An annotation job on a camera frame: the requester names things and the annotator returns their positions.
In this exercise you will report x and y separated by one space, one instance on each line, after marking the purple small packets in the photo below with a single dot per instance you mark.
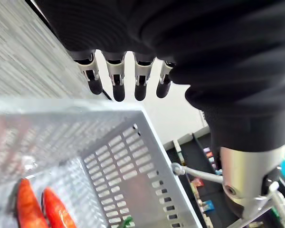
208 154

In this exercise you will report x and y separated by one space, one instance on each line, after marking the grey perforated plastic basket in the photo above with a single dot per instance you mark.
142 147

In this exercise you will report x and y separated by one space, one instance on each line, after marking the blue snack packet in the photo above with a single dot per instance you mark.
208 205

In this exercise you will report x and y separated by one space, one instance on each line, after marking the large red-orange vegetable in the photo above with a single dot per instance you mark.
28 204

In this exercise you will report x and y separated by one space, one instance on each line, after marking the red snack packet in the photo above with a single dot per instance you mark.
197 183

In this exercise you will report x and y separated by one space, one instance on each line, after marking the white shelf price rail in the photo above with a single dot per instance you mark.
177 152

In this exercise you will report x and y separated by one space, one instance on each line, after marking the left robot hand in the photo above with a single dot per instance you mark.
180 35

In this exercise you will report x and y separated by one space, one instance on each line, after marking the red-orange vegetable with shine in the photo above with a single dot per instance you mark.
57 209

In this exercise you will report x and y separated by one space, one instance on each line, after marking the green vegetable stem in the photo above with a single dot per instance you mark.
126 222

